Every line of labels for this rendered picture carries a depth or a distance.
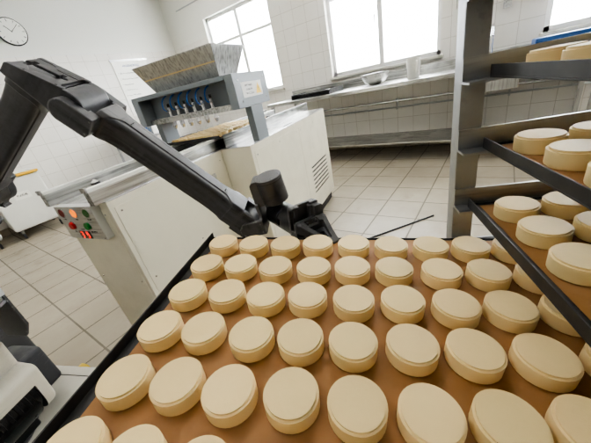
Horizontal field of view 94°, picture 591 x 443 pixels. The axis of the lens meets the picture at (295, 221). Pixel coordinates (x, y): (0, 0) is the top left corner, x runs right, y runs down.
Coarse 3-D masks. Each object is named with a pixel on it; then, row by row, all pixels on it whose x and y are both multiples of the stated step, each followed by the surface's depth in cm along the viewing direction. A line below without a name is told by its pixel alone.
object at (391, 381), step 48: (240, 240) 53; (288, 288) 39; (336, 288) 38; (384, 288) 37; (432, 288) 37; (384, 336) 31; (384, 384) 26; (432, 384) 26; (480, 384) 25; (528, 384) 25; (192, 432) 24; (240, 432) 24
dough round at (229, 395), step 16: (224, 368) 27; (240, 368) 27; (208, 384) 26; (224, 384) 26; (240, 384) 26; (256, 384) 26; (208, 400) 25; (224, 400) 24; (240, 400) 24; (256, 400) 26; (208, 416) 24; (224, 416) 23; (240, 416) 24
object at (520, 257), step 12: (468, 204) 43; (480, 204) 43; (480, 216) 39; (492, 228) 35; (504, 240) 33; (516, 252) 30; (528, 264) 28; (540, 276) 26; (540, 288) 27; (552, 288) 25; (552, 300) 25; (564, 300) 24; (564, 312) 24; (576, 312) 22; (576, 324) 22; (588, 324) 21; (588, 336) 21
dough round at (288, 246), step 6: (276, 240) 48; (282, 240) 48; (288, 240) 47; (294, 240) 47; (276, 246) 46; (282, 246) 46; (288, 246) 46; (294, 246) 45; (276, 252) 45; (282, 252) 45; (288, 252) 45; (294, 252) 45; (288, 258) 45
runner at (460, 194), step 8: (504, 184) 42; (512, 184) 41; (520, 184) 41; (528, 184) 41; (536, 184) 41; (544, 184) 41; (456, 192) 43; (464, 192) 43; (472, 192) 43; (480, 192) 43; (488, 192) 43; (496, 192) 42; (504, 192) 42; (512, 192) 42; (520, 192) 42; (528, 192) 42; (536, 192) 41; (544, 192) 41; (456, 200) 44; (464, 200) 44; (472, 200) 44; (480, 200) 43; (488, 200) 43; (456, 208) 43; (464, 208) 43
